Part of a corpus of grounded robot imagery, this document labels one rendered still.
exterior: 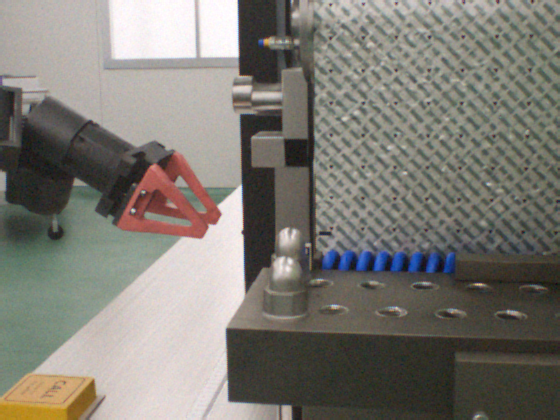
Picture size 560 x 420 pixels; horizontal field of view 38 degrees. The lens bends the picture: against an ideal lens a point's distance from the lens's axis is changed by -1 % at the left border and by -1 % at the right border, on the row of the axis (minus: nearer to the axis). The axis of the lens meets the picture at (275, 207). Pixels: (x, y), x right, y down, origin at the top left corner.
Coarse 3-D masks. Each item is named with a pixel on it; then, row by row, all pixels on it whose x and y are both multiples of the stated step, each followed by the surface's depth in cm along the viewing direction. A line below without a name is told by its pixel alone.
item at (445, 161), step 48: (336, 96) 75; (384, 96) 74; (432, 96) 73; (480, 96) 72; (528, 96) 72; (336, 144) 75; (384, 144) 75; (432, 144) 74; (480, 144) 73; (528, 144) 73; (336, 192) 76; (384, 192) 76; (432, 192) 75; (480, 192) 74; (528, 192) 74; (336, 240) 77; (384, 240) 77; (432, 240) 76; (480, 240) 75; (528, 240) 74
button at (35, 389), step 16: (16, 384) 76; (32, 384) 76; (48, 384) 76; (64, 384) 75; (80, 384) 75; (0, 400) 72; (16, 400) 72; (32, 400) 72; (48, 400) 72; (64, 400) 72; (80, 400) 74; (0, 416) 72; (16, 416) 72; (32, 416) 71; (48, 416) 71; (64, 416) 71
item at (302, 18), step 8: (304, 0) 74; (304, 8) 74; (304, 16) 74; (304, 24) 74; (304, 32) 74; (304, 40) 75; (304, 48) 75; (304, 56) 76; (304, 64) 76; (304, 72) 77
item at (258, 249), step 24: (240, 0) 107; (264, 0) 107; (288, 0) 120; (240, 24) 108; (264, 24) 107; (288, 24) 121; (240, 48) 108; (264, 48) 108; (240, 72) 109; (264, 72) 109; (240, 120) 110; (264, 120) 110; (240, 144) 111; (264, 168) 111; (264, 192) 112; (264, 216) 113; (264, 240) 113; (264, 264) 114
